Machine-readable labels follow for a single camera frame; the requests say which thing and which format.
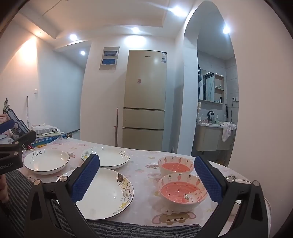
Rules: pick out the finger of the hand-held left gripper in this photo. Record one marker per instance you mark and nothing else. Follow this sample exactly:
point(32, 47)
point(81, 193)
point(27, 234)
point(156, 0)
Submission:
point(6, 126)
point(26, 137)

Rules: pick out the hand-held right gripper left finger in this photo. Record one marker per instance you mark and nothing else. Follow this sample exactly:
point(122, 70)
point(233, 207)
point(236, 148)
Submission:
point(85, 178)

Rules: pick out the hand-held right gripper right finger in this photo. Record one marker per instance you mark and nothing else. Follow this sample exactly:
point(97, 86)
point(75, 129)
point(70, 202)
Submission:
point(207, 178)

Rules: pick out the white plate cat cartoon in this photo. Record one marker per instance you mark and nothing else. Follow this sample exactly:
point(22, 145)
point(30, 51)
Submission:
point(105, 190)

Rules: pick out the pink patterned bowl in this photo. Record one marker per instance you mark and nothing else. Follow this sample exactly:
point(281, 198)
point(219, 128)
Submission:
point(178, 190)
point(175, 167)

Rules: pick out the plain lettered white plate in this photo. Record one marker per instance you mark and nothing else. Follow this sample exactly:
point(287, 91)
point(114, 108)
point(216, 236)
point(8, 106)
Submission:
point(45, 161)

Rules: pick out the stack of white plates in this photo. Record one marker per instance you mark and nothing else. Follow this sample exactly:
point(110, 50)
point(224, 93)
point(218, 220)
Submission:
point(109, 158)

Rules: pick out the person's left hand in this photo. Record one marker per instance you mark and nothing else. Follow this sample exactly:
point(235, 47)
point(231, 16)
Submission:
point(3, 190)

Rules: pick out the pink bag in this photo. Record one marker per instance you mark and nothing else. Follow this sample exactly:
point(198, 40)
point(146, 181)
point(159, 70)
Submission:
point(2, 117)

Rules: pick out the small red packet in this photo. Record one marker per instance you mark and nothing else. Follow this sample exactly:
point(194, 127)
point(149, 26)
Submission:
point(28, 147)

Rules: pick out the white enamel mug blue rim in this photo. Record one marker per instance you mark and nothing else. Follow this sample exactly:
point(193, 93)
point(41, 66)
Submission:
point(3, 137)

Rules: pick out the stack of papers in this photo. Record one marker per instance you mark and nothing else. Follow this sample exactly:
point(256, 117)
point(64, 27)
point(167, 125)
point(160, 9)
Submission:
point(51, 133)

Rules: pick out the white mop pole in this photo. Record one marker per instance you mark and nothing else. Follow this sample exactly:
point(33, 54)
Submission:
point(27, 109)

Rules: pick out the grey striped cloth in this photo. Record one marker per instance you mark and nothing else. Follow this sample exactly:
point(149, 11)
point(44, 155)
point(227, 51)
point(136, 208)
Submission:
point(20, 194)

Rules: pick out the beige vanity cabinet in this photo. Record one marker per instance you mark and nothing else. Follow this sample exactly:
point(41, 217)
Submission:
point(210, 137)

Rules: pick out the white hanging towel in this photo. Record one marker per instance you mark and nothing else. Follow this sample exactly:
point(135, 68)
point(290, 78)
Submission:
point(227, 130)

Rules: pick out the row of toiletry bottles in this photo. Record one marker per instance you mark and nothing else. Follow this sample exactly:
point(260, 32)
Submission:
point(216, 119)

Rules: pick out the black faucet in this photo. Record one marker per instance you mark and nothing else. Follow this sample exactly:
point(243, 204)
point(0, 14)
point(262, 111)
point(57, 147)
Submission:
point(209, 115)

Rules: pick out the black hand shower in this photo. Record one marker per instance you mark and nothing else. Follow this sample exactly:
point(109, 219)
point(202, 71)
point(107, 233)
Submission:
point(226, 111)

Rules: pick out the beige loofah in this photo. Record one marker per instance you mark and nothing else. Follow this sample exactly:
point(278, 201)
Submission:
point(199, 108)

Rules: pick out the bathroom mirror cabinet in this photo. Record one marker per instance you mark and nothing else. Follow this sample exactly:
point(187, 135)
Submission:
point(210, 85)

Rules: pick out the beige refrigerator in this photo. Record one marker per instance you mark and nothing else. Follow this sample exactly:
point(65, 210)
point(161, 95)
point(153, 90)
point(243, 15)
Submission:
point(144, 96)

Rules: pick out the ceiling spotlight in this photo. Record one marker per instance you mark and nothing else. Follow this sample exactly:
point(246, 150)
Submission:
point(73, 37)
point(226, 29)
point(176, 10)
point(135, 29)
point(82, 52)

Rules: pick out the grey wall electrical panel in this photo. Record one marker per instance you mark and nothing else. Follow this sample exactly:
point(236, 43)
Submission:
point(109, 58)

